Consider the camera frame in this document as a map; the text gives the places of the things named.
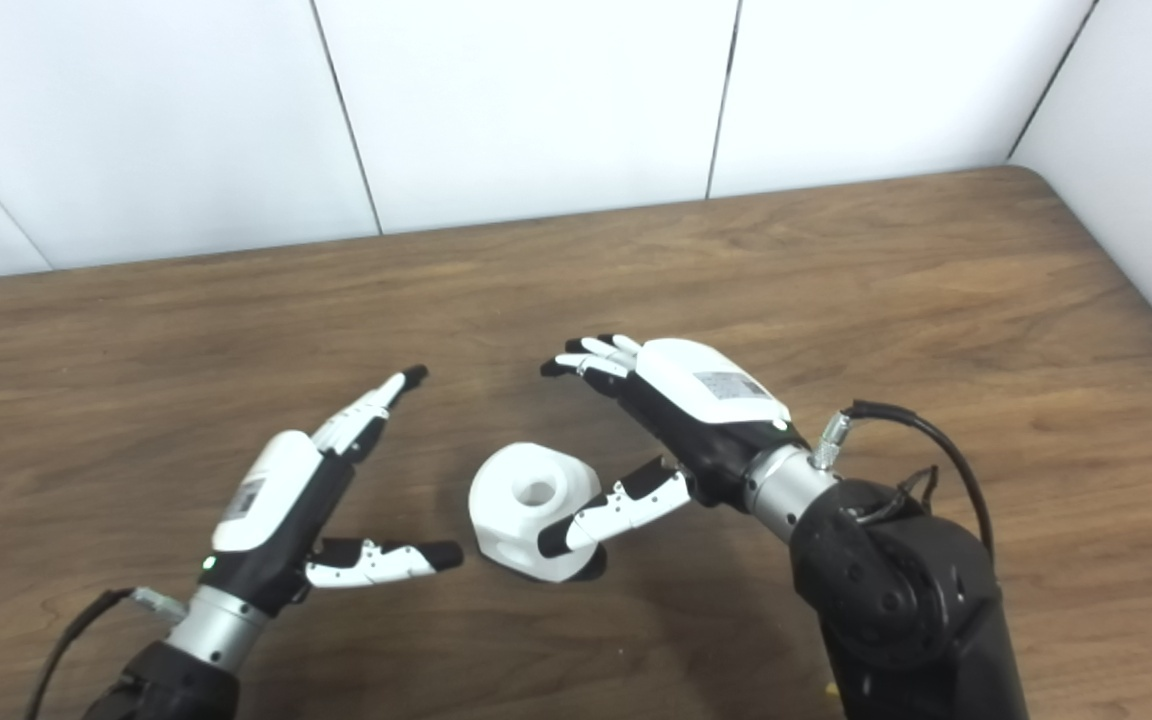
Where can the round white plastic piece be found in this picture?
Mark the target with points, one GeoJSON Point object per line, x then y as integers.
{"type": "Point", "coordinates": [511, 520]}

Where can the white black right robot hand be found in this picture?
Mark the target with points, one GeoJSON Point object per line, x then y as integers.
{"type": "Point", "coordinates": [706, 400]}

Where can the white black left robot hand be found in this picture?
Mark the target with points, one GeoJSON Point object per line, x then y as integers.
{"type": "Point", "coordinates": [271, 500]}

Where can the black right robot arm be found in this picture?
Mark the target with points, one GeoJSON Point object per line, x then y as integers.
{"type": "Point", "coordinates": [906, 600]}

